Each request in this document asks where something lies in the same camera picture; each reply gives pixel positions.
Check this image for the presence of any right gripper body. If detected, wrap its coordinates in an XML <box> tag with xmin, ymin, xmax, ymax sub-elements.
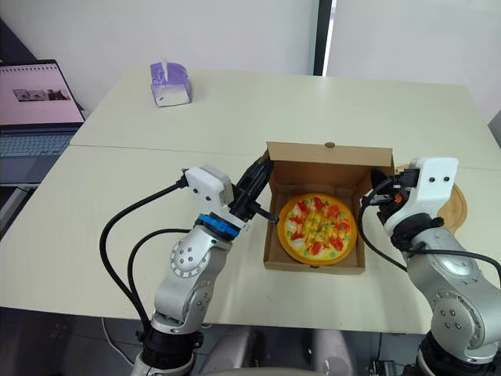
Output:
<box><xmin>376</xmin><ymin>188</ymin><xmax>410</xmax><ymax>228</ymax></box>

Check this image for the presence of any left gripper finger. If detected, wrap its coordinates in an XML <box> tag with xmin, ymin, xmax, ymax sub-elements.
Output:
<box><xmin>238</xmin><ymin>154</ymin><xmax>275</xmax><ymax>197</ymax></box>
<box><xmin>252</xmin><ymin>203</ymin><xmax>280</xmax><ymax>226</ymax></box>

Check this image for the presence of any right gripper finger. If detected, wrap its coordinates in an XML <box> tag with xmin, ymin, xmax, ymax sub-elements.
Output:
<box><xmin>369</xmin><ymin>168</ymin><xmax>394</xmax><ymax>196</ymax></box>

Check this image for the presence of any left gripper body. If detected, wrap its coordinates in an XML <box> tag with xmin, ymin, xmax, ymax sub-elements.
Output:
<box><xmin>228</xmin><ymin>184</ymin><xmax>262</xmax><ymax>226</ymax></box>

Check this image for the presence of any brown cardboard pizza box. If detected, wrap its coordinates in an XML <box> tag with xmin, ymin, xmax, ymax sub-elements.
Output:
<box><xmin>262</xmin><ymin>140</ymin><xmax>396</xmax><ymax>276</ymax></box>

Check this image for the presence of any toy pizza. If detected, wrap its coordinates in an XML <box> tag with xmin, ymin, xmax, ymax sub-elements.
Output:
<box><xmin>277</xmin><ymin>192</ymin><xmax>359</xmax><ymax>265</ymax></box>

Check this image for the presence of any round wooden pizza peel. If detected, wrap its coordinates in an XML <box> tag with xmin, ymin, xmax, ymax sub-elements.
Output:
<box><xmin>394</xmin><ymin>163</ymin><xmax>468</xmax><ymax>236</ymax></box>

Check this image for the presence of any purple tissue box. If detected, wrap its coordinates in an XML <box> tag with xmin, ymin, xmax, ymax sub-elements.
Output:
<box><xmin>150</xmin><ymin>58</ymin><xmax>193</xmax><ymax>108</ymax></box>

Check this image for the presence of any open laptop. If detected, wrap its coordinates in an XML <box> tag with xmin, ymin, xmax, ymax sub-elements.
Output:
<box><xmin>0</xmin><ymin>59</ymin><xmax>87</xmax><ymax>185</ymax></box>

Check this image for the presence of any black cable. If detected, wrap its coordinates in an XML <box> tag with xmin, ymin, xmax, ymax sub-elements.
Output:
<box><xmin>359</xmin><ymin>178</ymin><xmax>409</xmax><ymax>273</ymax></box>
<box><xmin>127</xmin><ymin>228</ymin><xmax>196</xmax><ymax>326</ymax></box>
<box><xmin>405</xmin><ymin>245</ymin><xmax>501</xmax><ymax>272</ymax></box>
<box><xmin>99</xmin><ymin>178</ymin><xmax>193</xmax><ymax>328</ymax></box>

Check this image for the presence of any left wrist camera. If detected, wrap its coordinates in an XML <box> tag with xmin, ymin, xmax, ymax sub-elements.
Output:
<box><xmin>183</xmin><ymin>164</ymin><xmax>236</xmax><ymax>209</ymax></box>

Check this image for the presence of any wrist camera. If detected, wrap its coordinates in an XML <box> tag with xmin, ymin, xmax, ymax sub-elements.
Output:
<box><xmin>183</xmin><ymin>164</ymin><xmax>236</xmax><ymax>209</ymax></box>
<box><xmin>384</xmin><ymin>157</ymin><xmax>460</xmax><ymax>236</ymax></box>

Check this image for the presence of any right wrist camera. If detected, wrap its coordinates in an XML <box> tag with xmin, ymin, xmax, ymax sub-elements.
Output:
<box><xmin>384</xmin><ymin>157</ymin><xmax>460</xmax><ymax>236</ymax></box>

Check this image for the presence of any white cable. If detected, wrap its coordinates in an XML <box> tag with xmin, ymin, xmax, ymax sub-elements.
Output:
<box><xmin>101</xmin><ymin>316</ymin><xmax>137</xmax><ymax>366</ymax></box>

